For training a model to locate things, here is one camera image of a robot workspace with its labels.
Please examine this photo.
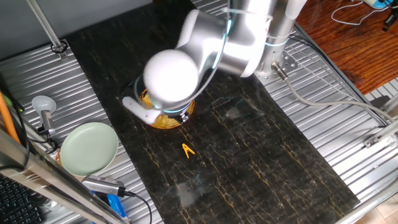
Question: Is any orange tube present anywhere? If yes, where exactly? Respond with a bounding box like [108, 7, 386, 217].
[0, 91, 21, 144]

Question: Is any black keyboard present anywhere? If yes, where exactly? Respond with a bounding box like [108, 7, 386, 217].
[0, 174, 44, 224]

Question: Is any white cable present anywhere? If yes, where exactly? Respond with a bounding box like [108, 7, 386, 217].
[330, 0, 389, 26]

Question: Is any grey camera on mount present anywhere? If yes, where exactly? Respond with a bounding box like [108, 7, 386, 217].
[39, 110, 57, 137]

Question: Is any pale green plate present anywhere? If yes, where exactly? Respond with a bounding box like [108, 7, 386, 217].
[59, 121, 119, 177]

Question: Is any metal corner bracket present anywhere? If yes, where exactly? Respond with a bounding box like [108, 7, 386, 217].
[363, 119, 398, 149]

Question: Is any silver camera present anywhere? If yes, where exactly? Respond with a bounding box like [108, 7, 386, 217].
[81, 175, 127, 197]

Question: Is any yellow woven basket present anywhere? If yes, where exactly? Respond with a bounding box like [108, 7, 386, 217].
[139, 88, 196, 130]

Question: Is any black marble pattern mat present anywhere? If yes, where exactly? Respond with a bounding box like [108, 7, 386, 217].
[65, 0, 361, 224]

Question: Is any black cable by frame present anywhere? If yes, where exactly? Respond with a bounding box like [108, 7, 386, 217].
[0, 74, 31, 170]

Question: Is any white plastic ladle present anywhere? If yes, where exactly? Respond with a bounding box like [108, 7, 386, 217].
[31, 95, 57, 125]

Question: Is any blue device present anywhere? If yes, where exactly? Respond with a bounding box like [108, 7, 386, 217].
[363, 0, 394, 9]

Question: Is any aluminium frame bar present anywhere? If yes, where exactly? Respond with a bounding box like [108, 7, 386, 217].
[0, 129, 131, 224]

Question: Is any yellow plastic clamp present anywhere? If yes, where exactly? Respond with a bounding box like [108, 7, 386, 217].
[182, 142, 196, 159]

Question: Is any metal pole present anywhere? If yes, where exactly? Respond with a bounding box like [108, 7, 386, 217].
[26, 0, 68, 60]

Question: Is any black clamp mount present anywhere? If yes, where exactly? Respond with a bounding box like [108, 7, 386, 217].
[37, 126, 60, 154]

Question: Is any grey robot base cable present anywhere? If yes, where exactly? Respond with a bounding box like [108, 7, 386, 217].
[271, 61, 396, 124]

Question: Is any black stand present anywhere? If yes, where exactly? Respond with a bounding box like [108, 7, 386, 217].
[381, 6, 398, 32]

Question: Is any black camera cable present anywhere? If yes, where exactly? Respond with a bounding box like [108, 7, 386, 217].
[124, 190, 153, 224]

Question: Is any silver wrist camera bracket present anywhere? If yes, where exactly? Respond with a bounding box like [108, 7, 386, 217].
[121, 95, 162, 125]

